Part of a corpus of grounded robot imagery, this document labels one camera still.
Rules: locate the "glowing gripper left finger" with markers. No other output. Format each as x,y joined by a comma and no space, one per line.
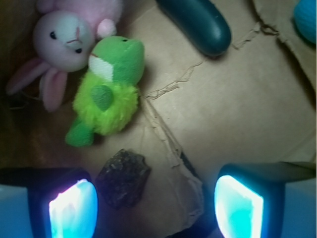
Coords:
47,203

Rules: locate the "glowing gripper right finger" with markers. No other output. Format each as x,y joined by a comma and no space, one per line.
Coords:
267,200

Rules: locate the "brown rough rock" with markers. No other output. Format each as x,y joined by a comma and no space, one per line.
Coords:
122,179

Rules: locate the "brown paper bag tray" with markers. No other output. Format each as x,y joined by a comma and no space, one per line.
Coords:
256,103

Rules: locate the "green plush frog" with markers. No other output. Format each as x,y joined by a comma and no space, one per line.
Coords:
107,96

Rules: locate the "pink plush bunny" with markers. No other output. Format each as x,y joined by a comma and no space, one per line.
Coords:
63,39

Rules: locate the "dark green toy cucumber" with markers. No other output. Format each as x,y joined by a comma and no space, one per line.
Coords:
201,22

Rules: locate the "blue textured ball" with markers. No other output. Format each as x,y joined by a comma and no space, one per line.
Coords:
305,17

